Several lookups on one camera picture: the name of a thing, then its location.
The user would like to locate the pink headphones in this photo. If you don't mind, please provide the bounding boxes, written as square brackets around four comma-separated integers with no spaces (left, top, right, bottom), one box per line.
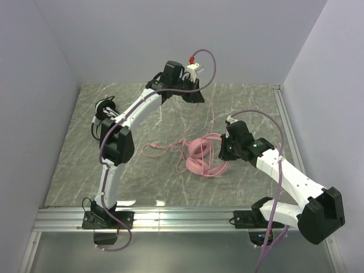
[183,133,228,178]

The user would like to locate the white black headphones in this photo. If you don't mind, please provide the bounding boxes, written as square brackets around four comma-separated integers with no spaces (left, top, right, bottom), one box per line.
[90,96,119,140]

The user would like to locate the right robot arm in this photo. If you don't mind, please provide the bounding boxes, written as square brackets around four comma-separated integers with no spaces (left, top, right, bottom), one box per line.
[218,117,345,245]

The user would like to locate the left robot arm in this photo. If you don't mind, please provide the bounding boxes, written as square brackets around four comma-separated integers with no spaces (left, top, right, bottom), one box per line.
[90,61,204,222]

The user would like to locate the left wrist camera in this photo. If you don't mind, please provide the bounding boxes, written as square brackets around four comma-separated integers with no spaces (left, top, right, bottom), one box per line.
[185,56,204,82]

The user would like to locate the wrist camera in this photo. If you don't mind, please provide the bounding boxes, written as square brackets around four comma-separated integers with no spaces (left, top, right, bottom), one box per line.
[185,56,204,82]
[225,115,238,125]

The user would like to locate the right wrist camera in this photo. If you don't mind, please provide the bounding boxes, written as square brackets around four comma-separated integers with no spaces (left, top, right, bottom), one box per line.
[225,115,238,125]

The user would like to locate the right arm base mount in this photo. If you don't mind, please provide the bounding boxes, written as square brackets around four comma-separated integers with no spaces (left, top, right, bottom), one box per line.
[229,210,268,247]

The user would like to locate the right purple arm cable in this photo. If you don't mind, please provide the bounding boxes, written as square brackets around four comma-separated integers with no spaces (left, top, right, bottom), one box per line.
[230,110,286,273]

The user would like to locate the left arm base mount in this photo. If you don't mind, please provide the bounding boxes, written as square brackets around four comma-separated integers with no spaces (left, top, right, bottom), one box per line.
[81,211,134,246]

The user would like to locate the aluminium front rail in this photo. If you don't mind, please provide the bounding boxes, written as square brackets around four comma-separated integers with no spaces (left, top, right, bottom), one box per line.
[33,206,333,233]

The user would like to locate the aluminium left side rail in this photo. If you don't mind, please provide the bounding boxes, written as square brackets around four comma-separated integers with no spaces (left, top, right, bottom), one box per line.
[19,231,42,273]

